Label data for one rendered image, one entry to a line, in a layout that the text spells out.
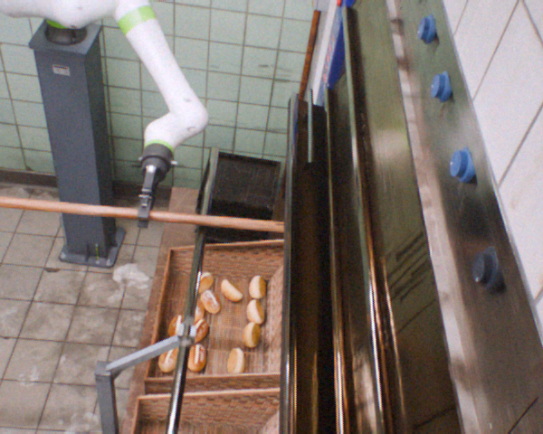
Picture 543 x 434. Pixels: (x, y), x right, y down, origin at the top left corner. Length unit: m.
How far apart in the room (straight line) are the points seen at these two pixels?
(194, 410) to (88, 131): 1.23
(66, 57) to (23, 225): 1.24
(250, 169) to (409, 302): 1.59
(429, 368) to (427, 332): 0.05
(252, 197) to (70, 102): 0.81
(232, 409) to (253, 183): 0.86
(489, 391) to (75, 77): 2.10
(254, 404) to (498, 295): 1.39
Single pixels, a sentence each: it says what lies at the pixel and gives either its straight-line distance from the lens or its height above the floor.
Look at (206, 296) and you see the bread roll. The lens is 2.38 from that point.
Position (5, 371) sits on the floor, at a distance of 3.04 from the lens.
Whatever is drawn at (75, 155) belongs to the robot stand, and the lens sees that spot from 2.84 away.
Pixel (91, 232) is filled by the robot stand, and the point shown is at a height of 0.20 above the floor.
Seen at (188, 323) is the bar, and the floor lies 1.17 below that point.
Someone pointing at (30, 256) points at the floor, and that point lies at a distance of 3.39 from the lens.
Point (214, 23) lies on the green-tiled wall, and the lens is 2.90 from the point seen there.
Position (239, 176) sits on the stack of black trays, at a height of 0.87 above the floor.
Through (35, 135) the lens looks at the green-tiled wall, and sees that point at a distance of 3.48.
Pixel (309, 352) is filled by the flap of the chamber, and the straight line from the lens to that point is 1.37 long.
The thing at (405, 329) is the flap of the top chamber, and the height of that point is 1.78.
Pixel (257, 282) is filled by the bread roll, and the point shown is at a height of 0.65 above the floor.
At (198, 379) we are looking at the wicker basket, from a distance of 2.05.
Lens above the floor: 2.55
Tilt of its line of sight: 46 degrees down
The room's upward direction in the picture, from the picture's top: 10 degrees clockwise
